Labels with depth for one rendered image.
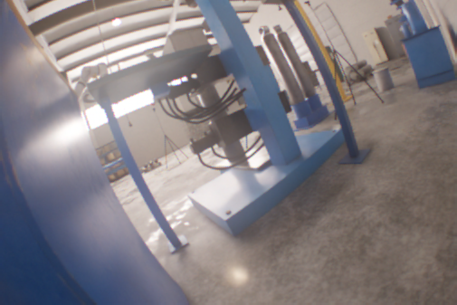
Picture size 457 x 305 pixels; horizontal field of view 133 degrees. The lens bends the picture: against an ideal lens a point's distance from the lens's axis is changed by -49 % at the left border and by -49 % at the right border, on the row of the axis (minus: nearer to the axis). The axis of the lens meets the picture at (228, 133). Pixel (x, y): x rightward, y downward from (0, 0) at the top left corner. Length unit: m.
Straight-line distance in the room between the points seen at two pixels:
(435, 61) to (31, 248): 2.93
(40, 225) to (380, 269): 0.77
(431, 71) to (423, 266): 2.33
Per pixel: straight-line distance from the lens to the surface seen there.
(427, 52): 2.73
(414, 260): 0.73
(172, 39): 1.22
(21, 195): 0.26
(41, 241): 0.26
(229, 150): 2.05
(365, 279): 0.70
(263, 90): 1.37
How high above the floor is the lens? 0.59
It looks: 4 degrees down
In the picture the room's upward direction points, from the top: 25 degrees counter-clockwise
